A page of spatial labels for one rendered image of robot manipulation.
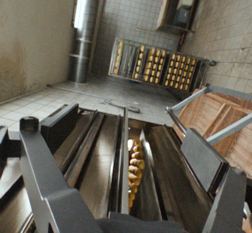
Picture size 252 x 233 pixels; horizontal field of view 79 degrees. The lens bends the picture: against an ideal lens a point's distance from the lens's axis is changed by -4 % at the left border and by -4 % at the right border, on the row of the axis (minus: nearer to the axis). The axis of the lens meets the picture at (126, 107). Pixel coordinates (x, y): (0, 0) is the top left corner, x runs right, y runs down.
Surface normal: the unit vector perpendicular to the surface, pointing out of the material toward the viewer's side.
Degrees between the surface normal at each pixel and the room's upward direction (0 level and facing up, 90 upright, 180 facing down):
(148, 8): 90
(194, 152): 0
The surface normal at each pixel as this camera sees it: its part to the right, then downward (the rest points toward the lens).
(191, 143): -0.98, -0.21
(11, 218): -0.13, -0.95
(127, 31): -0.01, 0.29
